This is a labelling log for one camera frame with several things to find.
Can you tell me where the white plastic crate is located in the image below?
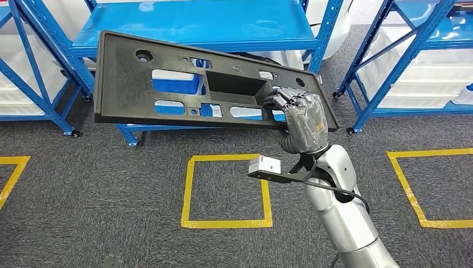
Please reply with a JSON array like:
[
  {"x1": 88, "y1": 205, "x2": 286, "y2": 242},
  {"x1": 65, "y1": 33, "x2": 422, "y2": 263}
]
[
  {"x1": 0, "y1": 103, "x2": 47, "y2": 116},
  {"x1": 242, "y1": 50, "x2": 307, "y2": 80},
  {"x1": 0, "y1": 35, "x2": 56, "y2": 89},
  {"x1": 154, "y1": 99, "x2": 185, "y2": 108},
  {"x1": 0, "y1": 87, "x2": 69, "y2": 106},
  {"x1": 229, "y1": 107, "x2": 264, "y2": 118},
  {"x1": 152, "y1": 69, "x2": 195, "y2": 82},
  {"x1": 356, "y1": 26, "x2": 473, "y2": 109}
]

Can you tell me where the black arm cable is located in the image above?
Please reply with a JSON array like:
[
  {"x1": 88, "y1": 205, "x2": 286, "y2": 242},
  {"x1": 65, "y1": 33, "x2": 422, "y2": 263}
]
[{"x1": 308, "y1": 177, "x2": 371, "y2": 268}]

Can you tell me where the black plastic panel part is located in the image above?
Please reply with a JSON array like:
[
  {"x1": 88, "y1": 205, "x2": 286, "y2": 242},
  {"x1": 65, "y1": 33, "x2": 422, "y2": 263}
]
[{"x1": 93, "y1": 30, "x2": 340, "y2": 133}]

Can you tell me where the black ribbed part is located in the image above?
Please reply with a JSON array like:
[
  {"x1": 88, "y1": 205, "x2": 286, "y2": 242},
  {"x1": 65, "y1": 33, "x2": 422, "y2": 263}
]
[{"x1": 236, "y1": 51, "x2": 282, "y2": 66}]

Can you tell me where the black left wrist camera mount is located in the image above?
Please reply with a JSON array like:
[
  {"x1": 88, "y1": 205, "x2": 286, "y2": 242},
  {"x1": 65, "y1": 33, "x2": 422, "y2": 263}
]
[{"x1": 103, "y1": 253, "x2": 124, "y2": 268}]

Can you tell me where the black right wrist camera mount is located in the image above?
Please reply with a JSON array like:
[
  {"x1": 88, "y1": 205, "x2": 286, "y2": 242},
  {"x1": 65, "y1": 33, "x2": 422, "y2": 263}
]
[{"x1": 247, "y1": 150, "x2": 335, "y2": 185}]

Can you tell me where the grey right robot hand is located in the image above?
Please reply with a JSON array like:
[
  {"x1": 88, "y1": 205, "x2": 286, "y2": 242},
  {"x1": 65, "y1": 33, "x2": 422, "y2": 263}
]
[{"x1": 263, "y1": 87, "x2": 330, "y2": 155}]

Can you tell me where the blue metal shelf rack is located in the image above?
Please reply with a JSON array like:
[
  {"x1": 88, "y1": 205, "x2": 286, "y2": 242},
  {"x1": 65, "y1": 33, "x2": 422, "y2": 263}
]
[
  {"x1": 16, "y1": 0, "x2": 345, "y2": 148},
  {"x1": 0, "y1": 0, "x2": 93, "y2": 138},
  {"x1": 332, "y1": 0, "x2": 473, "y2": 135}
]

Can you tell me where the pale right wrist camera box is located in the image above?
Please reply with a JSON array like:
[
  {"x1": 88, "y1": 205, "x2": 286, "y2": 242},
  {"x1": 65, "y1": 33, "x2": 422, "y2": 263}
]
[{"x1": 248, "y1": 155, "x2": 282, "y2": 175}]

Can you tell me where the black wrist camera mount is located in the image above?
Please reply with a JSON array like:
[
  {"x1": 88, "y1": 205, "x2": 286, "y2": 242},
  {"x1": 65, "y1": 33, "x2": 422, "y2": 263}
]
[
  {"x1": 247, "y1": 150, "x2": 335, "y2": 185},
  {"x1": 103, "y1": 253, "x2": 124, "y2": 268}
]

